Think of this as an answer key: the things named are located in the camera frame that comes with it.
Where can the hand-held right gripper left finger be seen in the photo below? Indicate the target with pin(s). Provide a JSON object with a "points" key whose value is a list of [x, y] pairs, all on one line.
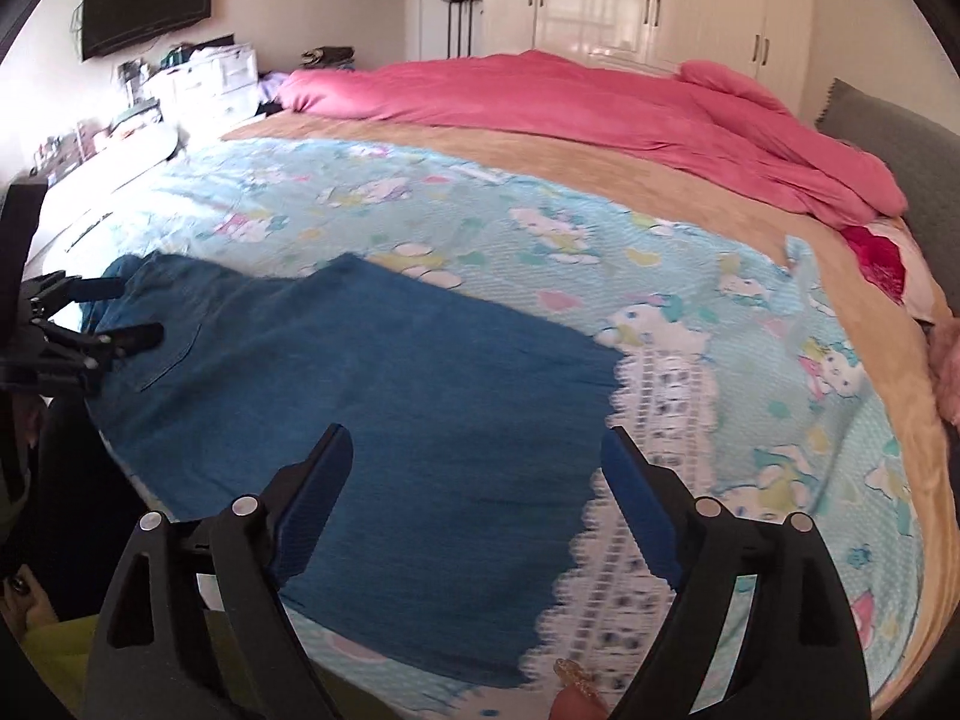
{"points": [[315, 510]]}

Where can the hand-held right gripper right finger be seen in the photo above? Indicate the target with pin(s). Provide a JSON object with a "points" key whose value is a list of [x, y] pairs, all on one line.
{"points": [[645, 517]]}

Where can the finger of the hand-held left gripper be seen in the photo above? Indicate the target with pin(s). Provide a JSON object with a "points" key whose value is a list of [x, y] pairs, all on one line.
{"points": [[94, 290], [127, 339]]}

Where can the blue denim pants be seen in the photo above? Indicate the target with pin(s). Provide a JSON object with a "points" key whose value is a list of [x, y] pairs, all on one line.
{"points": [[412, 390]]}

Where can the person's right hand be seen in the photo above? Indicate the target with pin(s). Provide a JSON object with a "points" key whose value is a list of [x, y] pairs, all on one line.
{"points": [[574, 694]]}

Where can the white desk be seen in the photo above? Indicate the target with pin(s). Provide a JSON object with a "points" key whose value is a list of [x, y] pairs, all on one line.
{"points": [[112, 157]]}

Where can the group of small desk bottles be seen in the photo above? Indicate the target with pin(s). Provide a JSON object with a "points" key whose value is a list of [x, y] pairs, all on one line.
{"points": [[97, 131]]}

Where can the white storage drawers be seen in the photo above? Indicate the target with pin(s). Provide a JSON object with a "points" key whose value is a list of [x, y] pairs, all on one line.
{"points": [[210, 82]]}

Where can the light blue cartoon printed blanket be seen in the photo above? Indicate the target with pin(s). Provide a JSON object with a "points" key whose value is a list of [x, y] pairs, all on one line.
{"points": [[600, 255]]}

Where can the lavender cloth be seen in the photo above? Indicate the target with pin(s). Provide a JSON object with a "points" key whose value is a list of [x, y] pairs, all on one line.
{"points": [[271, 86]]}

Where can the yellow-green garment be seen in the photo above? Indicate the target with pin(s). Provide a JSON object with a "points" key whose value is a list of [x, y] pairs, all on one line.
{"points": [[60, 660]]}

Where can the dark folded cloth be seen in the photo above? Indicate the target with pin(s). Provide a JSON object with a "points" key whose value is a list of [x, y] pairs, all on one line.
{"points": [[328, 57]]}

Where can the red pillow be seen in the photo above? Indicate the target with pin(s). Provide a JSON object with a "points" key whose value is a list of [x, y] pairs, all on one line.
{"points": [[874, 259]]}

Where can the tan bed blanket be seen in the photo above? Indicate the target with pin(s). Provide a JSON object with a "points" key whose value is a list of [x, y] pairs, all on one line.
{"points": [[600, 157]]}

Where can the pink duvet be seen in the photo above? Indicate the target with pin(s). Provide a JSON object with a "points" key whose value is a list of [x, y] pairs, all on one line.
{"points": [[562, 97]]}

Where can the white door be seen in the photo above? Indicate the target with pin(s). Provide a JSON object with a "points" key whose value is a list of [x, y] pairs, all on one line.
{"points": [[450, 30]]}

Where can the grey cushion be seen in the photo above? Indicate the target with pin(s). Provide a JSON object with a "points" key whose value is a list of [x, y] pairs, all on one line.
{"points": [[900, 142]]}

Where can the white glossy wardrobe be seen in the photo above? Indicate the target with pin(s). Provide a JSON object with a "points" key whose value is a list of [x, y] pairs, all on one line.
{"points": [[600, 0]]}

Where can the black wall television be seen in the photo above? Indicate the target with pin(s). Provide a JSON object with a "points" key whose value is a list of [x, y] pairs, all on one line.
{"points": [[146, 4]]}

